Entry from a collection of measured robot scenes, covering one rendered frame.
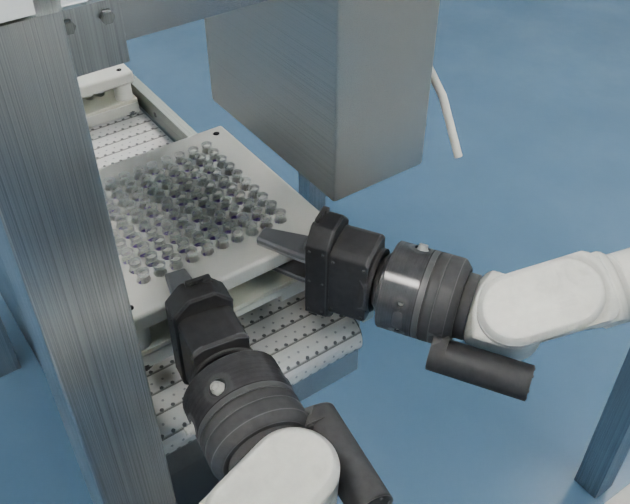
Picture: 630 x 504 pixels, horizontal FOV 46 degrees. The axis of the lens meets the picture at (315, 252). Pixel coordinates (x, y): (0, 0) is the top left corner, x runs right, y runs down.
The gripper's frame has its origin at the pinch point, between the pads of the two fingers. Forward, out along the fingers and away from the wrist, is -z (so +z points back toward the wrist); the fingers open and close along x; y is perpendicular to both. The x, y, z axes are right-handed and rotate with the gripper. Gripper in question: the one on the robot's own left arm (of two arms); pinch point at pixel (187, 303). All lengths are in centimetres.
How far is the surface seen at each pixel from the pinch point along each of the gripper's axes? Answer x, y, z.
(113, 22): -31.9, -3.5, 6.4
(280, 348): 10.8, 9.3, 0.7
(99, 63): -29.6, -4.8, 6.6
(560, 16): 103, 244, -194
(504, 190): 102, 136, -98
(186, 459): 20.3, -3.4, 3.0
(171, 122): 8.3, 12.4, -43.2
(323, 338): 11.0, 14.2, 1.3
